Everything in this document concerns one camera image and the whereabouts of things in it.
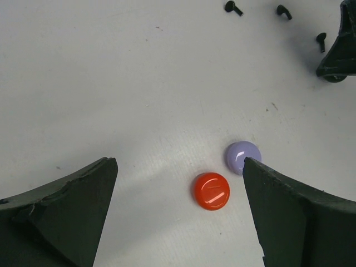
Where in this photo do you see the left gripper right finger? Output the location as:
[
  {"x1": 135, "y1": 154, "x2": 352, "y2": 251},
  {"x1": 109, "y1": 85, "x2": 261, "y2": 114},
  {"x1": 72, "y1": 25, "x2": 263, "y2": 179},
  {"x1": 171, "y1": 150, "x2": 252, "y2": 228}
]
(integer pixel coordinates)
[{"x1": 243, "y1": 157, "x2": 355, "y2": 266}]

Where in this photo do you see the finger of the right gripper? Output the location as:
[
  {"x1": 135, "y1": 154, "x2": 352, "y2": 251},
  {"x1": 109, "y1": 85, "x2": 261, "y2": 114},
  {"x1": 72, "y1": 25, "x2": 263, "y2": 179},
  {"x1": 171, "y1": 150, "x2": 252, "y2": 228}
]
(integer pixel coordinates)
[{"x1": 316, "y1": 1, "x2": 355, "y2": 83}]

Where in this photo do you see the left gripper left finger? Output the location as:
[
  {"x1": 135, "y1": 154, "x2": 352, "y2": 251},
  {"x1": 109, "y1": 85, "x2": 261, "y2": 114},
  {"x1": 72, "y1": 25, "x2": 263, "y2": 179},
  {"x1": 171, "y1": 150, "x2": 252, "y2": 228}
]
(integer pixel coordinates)
[{"x1": 1, "y1": 157, "x2": 118, "y2": 266}]

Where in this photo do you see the red charging case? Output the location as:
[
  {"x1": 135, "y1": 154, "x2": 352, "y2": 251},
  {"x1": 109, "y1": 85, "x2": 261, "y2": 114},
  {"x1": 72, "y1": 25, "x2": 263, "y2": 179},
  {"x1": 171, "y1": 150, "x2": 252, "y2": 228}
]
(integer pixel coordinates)
[{"x1": 191, "y1": 172, "x2": 230, "y2": 211}]

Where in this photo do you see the purple charging case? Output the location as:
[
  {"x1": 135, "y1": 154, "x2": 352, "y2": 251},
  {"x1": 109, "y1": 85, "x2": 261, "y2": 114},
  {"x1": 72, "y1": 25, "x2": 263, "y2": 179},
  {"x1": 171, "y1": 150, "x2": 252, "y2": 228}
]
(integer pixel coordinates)
[{"x1": 226, "y1": 141, "x2": 262, "y2": 176}]

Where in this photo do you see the black earbud small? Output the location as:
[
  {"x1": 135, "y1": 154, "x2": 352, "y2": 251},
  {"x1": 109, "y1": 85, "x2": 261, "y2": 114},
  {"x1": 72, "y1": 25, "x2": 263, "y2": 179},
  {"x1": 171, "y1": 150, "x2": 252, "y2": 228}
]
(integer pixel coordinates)
[{"x1": 316, "y1": 32, "x2": 327, "y2": 53}]

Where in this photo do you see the black earbud middle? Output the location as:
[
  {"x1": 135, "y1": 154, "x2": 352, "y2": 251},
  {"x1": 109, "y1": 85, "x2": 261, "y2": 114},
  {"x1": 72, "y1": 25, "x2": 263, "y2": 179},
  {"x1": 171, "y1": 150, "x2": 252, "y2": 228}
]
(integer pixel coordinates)
[{"x1": 276, "y1": 4, "x2": 293, "y2": 20}]

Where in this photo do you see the black earbud top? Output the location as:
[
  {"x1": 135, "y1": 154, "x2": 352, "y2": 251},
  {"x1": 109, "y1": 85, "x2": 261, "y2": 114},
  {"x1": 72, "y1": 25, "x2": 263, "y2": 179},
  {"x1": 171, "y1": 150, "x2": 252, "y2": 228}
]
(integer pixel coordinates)
[{"x1": 224, "y1": 0, "x2": 244, "y2": 17}]

